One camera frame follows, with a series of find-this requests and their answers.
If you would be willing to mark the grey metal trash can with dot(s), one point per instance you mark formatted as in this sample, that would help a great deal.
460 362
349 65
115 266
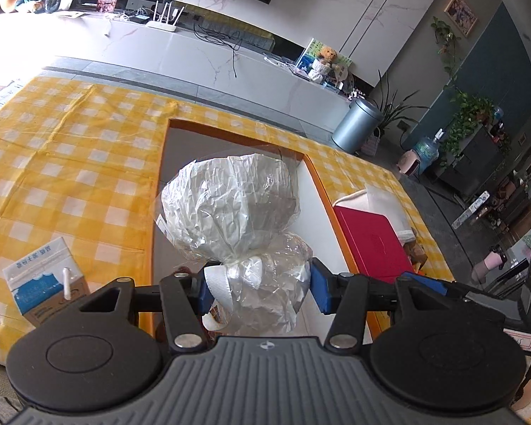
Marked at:
356 128

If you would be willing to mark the blue water bottle dispenser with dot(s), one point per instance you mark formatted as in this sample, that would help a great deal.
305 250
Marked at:
427 150

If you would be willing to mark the pink slipper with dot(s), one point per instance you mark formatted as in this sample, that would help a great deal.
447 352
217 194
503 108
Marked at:
486 265

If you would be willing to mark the small brown toy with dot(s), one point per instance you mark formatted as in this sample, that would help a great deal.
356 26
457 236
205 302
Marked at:
413 254

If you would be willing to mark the pink stool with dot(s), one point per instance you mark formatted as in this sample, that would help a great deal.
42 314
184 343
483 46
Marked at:
407 161

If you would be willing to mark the clear plastic bag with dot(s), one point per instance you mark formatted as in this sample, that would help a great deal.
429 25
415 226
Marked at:
230 203

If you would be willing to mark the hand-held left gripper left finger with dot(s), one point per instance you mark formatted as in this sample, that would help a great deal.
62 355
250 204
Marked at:
199 290

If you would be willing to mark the white router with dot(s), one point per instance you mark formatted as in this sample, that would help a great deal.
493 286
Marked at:
161 26

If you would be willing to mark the yellow checked cloth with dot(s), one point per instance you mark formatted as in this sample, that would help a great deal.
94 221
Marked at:
71 164

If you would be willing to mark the hanging ivy plant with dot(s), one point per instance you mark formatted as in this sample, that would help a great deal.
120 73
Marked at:
469 115

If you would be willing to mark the red flat box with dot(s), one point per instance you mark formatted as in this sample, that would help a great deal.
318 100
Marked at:
371 239

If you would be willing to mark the printed paper sheets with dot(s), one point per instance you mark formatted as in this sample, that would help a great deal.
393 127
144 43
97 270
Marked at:
0 97

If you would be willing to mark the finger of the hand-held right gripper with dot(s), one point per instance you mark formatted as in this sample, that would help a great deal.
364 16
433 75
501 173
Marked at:
425 281

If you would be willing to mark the potted long-leaf plant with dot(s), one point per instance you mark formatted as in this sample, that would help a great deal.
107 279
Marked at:
371 144

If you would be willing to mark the brown teddy bear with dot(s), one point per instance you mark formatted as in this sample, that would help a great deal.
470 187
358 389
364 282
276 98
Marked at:
325 55

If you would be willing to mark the white marble TV cabinet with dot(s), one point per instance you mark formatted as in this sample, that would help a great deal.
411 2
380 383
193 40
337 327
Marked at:
159 53

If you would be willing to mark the framed wall picture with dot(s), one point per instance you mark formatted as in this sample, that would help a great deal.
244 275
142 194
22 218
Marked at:
460 13

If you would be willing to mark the dark sideboard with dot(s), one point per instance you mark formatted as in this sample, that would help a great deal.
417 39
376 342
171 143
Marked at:
473 164

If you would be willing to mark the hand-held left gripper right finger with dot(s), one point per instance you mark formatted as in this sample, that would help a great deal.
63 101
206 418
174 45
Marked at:
323 287

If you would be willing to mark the blue milk carton with straw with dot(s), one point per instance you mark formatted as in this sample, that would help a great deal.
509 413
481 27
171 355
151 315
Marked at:
35 292

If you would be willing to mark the small pink picture card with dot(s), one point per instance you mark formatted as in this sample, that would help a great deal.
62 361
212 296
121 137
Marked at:
107 5

